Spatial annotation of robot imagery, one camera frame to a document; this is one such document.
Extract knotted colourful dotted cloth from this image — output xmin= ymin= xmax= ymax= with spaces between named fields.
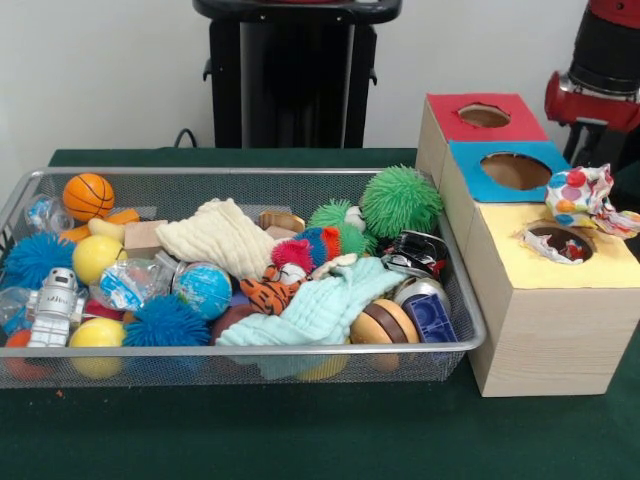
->
xmin=544 ymin=163 xmax=640 ymax=240

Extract blue globe ball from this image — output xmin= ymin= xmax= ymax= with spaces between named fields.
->
xmin=172 ymin=263 xmax=234 ymax=321

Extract blue spiky rubber ball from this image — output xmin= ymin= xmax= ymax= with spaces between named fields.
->
xmin=122 ymin=293 xmax=212 ymax=348

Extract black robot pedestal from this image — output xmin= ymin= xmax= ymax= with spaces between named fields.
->
xmin=192 ymin=0 xmax=404 ymax=149

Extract green spiky rubber ball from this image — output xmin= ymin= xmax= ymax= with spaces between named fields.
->
xmin=359 ymin=164 xmax=445 ymax=239

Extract cream ribbed cloth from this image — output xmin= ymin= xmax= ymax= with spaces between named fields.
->
xmin=154 ymin=198 xmax=279 ymax=281

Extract mint green cloth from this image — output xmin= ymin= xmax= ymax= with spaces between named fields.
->
xmin=214 ymin=255 xmax=409 ymax=349

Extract wooden box with three holes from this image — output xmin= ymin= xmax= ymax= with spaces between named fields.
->
xmin=415 ymin=92 xmax=640 ymax=399

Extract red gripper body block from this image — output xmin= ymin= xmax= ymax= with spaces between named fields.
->
xmin=544 ymin=70 xmax=640 ymax=134

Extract dark green side table cloth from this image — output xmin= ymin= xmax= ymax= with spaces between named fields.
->
xmin=612 ymin=167 xmax=640 ymax=214

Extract clear mesh bin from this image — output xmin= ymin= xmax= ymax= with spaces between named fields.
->
xmin=0 ymin=167 xmax=487 ymax=390

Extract orange toy basketball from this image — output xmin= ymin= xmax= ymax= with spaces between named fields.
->
xmin=62 ymin=173 xmax=116 ymax=223

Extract green spiky toy with eyes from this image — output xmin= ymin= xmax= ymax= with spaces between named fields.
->
xmin=307 ymin=199 xmax=380 ymax=256

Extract white toy robot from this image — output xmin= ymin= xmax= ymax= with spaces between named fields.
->
xmin=24 ymin=267 xmax=86 ymax=349

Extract yellow foam ball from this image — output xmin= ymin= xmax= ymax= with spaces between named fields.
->
xmin=72 ymin=235 xmax=129 ymax=286

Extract small colourful dotted cloth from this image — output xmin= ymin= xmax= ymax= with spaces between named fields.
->
xmin=522 ymin=230 xmax=592 ymax=265

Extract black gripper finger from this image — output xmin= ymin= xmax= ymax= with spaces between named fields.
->
xmin=562 ymin=121 xmax=591 ymax=161

